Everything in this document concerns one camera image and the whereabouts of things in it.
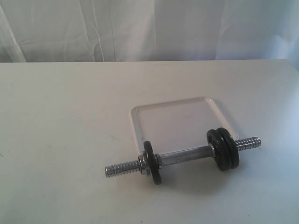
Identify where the chrome dumbbell bar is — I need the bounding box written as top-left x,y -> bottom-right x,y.
105,130 -> 262,178

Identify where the white plastic tray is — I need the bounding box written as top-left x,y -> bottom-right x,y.
130,97 -> 239,154

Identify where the chrome spinlock nut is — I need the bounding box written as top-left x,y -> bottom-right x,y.
138,151 -> 150,177

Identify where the white curtain backdrop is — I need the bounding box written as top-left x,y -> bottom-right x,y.
0,0 -> 299,64

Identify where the black weight plate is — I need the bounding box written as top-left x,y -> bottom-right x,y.
216,127 -> 240,169
206,129 -> 226,171

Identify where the black plate beside nut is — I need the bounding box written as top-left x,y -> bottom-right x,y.
143,141 -> 162,185

